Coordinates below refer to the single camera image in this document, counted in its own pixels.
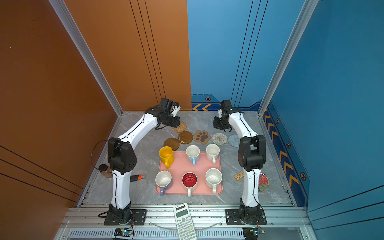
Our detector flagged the multicolour woven round coaster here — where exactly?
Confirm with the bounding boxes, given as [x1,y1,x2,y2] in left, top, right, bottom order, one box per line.
[212,133,228,146]

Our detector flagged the rattan woven round coaster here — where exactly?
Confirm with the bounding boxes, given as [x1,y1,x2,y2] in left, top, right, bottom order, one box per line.
[173,122,187,133]

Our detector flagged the light blue woven coaster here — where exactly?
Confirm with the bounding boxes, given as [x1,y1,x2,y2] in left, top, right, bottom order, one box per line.
[228,135,240,148]

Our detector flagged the cork paw print coaster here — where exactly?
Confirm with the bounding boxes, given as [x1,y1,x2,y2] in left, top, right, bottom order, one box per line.
[193,131,211,145]

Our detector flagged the glossy brown wooden coaster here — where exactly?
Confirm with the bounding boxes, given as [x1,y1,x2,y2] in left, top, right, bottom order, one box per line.
[178,131,194,145]

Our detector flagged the plain brown wooden coaster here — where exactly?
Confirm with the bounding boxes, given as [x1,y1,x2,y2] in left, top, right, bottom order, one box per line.
[164,138,180,151]

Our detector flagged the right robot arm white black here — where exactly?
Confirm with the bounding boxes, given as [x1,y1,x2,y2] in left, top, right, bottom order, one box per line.
[214,100,267,226]

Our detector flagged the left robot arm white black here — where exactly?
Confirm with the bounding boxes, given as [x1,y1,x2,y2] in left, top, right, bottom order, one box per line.
[107,98,181,225]

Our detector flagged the white mug back right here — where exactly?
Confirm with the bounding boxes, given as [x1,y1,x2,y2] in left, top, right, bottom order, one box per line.
[206,144,220,164]

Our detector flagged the yellow mug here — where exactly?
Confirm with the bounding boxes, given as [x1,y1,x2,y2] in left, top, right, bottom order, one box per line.
[159,146,175,169]

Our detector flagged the pink tray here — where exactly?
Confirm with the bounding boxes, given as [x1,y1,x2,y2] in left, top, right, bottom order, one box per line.
[155,151,224,196]

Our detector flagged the white mug front right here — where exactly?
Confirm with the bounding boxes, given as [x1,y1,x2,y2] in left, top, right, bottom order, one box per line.
[205,168,223,195]

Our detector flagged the small wooden block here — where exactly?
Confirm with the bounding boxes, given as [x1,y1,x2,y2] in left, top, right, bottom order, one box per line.
[234,172,244,181]

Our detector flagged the white mug red inside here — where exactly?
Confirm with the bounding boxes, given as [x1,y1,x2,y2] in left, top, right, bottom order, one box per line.
[182,172,198,197]

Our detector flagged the orange black utility knife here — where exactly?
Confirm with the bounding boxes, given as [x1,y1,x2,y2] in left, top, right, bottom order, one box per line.
[130,175,145,182]

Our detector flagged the red round tin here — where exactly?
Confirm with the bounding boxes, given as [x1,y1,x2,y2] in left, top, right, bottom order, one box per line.
[258,173,270,192]

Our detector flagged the brown spice jar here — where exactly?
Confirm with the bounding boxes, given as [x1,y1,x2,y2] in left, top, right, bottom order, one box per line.
[98,164,113,178]

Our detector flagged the white calculator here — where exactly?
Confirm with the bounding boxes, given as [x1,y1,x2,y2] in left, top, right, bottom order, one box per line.
[173,203,197,240]

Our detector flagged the right circuit board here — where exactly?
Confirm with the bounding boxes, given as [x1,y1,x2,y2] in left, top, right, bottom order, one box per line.
[243,228,265,240]

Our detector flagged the circuit board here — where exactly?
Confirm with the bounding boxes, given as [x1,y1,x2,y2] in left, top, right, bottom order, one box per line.
[113,228,134,240]
[243,228,265,240]

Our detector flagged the left circuit board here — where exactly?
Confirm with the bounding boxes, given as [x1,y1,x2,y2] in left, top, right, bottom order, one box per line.
[113,228,134,240]

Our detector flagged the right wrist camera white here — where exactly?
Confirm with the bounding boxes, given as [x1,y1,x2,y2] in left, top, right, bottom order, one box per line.
[218,109,223,119]

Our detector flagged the white mug blue handle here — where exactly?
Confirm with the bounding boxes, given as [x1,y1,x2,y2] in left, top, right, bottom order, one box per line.
[186,145,201,166]

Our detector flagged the white mug purple handle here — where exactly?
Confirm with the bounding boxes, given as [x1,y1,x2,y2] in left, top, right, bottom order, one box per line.
[155,171,173,196]

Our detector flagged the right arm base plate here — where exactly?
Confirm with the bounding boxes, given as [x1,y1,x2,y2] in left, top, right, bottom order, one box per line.
[225,208,268,226]

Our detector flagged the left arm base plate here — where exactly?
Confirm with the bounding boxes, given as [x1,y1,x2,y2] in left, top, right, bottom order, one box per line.
[104,209,147,226]

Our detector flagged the aluminium frame post left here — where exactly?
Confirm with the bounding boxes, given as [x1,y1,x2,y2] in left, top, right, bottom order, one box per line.
[49,0,123,117]

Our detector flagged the aluminium frame post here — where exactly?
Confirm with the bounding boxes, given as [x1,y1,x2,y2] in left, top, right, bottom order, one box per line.
[49,0,123,117]
[258,0,319,117]

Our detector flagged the aluminium front rail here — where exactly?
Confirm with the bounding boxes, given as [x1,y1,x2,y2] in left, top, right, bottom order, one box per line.
[55,204,317,240]

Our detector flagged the aluminium frame post right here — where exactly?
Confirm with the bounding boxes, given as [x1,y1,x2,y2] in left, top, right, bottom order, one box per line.
[258,0,319,117]

